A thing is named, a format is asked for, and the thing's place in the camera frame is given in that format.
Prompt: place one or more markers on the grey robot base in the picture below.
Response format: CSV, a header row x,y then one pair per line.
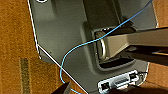
x,y
60,33

